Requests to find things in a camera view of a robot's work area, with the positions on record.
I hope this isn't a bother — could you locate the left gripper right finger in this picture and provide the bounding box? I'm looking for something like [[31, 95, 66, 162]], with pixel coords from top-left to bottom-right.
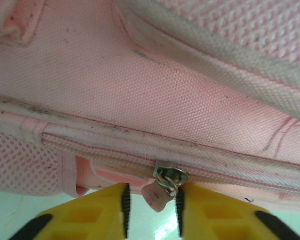
[[174, 186, 300, 240]]

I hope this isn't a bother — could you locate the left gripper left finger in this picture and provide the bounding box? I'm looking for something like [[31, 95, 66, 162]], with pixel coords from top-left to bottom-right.
[[8, 183, 132, 240]]

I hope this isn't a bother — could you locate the pink backpack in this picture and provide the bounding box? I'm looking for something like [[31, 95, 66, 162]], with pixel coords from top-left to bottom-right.
[[0, 0, 300, 216]]

